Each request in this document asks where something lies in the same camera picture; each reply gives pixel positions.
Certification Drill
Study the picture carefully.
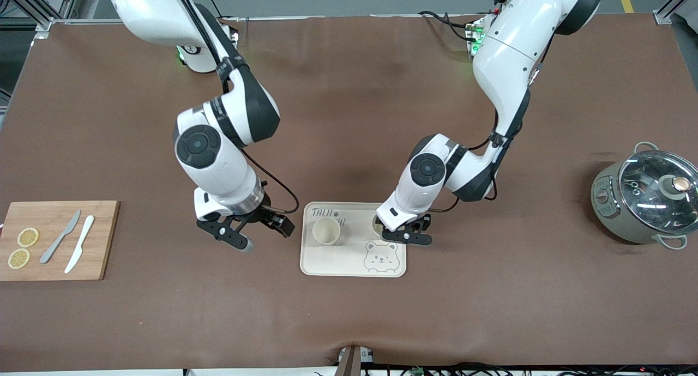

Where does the cream tray with bear print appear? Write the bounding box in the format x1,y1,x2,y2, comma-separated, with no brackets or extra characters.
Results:
300,202,407,278

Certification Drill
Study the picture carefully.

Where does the wooden cutting board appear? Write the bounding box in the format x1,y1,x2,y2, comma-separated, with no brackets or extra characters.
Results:
0,201,120,281

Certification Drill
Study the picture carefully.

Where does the brown table cover sheet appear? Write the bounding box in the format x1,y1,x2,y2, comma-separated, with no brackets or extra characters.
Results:
0,14,698,372

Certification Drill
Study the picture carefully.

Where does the white plastic knife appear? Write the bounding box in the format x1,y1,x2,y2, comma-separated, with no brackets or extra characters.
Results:
64,215,95,274

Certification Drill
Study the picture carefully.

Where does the grey plastic knife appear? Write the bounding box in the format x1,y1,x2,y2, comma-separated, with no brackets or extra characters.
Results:
40,210,81,264

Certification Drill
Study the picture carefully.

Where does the grey electric cooking pot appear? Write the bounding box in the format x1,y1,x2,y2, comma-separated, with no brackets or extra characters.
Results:
591,142,698,250

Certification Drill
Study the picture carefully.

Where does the green-lit left base board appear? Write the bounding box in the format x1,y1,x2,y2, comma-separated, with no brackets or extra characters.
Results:
465,19,487,58

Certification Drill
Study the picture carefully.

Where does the glass pot lid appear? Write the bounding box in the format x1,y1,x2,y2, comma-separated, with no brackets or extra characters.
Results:
618,150,698,236

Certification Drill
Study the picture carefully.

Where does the black right camera mount plate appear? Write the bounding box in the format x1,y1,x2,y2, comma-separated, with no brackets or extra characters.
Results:
197,215,252,251

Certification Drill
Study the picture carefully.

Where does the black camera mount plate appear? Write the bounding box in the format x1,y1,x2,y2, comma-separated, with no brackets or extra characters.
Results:
381,228,433,247
197,215,252,251

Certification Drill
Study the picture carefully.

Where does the black left camera mount plate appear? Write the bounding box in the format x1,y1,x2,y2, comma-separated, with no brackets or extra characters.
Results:
381,228,433,247

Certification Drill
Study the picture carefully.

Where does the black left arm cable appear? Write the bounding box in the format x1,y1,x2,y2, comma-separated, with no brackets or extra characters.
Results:
435,108,500,213

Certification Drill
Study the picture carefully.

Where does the black left base cable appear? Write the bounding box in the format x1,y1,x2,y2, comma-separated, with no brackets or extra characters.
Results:
419,10,475,41

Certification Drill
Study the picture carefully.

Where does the black base cable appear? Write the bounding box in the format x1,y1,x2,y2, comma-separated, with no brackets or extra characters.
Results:
191,0,227,20
419,10,475,41

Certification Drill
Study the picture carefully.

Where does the black right base cable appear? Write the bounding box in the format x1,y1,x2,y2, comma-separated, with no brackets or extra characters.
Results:
191,0,227,20

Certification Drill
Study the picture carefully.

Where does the silver table edge rail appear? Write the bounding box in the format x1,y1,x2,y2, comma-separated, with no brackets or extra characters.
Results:
52,16,470,23

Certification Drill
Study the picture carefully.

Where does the aluminium frame strut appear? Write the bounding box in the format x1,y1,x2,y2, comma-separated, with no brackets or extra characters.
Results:
0,0,82,41
654,0,698,25

